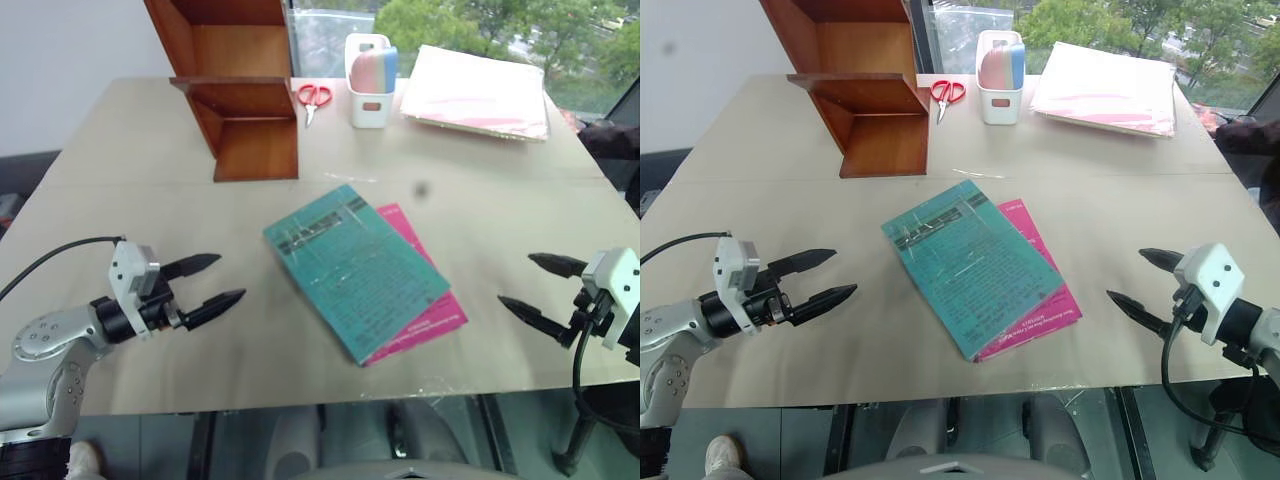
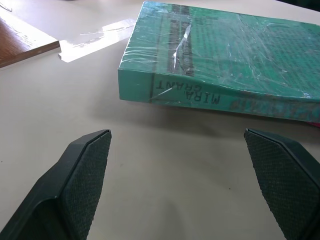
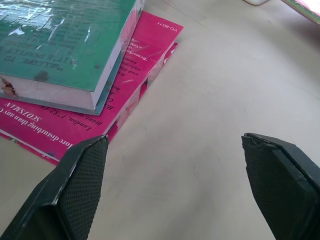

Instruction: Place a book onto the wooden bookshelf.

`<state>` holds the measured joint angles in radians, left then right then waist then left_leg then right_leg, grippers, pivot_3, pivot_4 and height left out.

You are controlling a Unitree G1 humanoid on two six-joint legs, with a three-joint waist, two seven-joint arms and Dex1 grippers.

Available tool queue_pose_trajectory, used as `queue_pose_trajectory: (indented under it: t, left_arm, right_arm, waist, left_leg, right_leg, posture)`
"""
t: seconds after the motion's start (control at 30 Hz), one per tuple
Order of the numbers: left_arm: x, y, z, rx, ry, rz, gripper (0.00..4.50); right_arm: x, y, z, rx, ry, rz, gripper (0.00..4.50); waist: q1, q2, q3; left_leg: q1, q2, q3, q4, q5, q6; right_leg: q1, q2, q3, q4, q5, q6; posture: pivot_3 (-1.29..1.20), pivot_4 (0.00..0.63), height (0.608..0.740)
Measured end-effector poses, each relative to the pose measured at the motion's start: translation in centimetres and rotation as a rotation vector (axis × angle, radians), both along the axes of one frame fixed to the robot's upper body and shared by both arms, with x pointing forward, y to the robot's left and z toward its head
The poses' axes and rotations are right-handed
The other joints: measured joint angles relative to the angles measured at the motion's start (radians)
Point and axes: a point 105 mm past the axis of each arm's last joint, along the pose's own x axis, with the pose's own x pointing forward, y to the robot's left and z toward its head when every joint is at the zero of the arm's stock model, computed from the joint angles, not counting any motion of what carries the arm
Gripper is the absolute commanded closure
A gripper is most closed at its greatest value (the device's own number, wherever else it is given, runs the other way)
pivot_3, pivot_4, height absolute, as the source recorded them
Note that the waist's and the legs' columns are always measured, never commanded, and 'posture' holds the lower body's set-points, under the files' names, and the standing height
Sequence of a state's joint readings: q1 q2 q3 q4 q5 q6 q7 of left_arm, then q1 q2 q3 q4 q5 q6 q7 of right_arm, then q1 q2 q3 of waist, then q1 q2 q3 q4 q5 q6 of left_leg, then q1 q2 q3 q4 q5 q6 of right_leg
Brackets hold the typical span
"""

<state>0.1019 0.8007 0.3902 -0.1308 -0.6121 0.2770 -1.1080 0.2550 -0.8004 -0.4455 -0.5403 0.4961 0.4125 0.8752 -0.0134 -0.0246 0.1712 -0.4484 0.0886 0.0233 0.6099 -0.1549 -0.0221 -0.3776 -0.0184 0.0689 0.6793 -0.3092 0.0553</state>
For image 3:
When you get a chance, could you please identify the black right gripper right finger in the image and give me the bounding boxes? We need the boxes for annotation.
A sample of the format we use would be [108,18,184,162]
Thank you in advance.
[240,132,320,240]

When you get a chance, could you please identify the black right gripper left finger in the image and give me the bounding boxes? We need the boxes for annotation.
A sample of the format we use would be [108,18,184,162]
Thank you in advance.
[0,134,110,240]

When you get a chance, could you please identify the pink book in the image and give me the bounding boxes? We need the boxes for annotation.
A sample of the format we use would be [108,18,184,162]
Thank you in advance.
[0,10,185,166]

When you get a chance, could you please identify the green book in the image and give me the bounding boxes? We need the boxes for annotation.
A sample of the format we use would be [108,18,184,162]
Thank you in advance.
[0,0,146,116]

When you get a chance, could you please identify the pink-green book corner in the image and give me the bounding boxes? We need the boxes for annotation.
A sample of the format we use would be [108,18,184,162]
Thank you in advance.
[279,0,320,26]

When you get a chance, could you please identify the white object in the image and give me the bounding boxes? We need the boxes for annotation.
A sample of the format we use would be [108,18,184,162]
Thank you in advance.
[242,0,269,6]

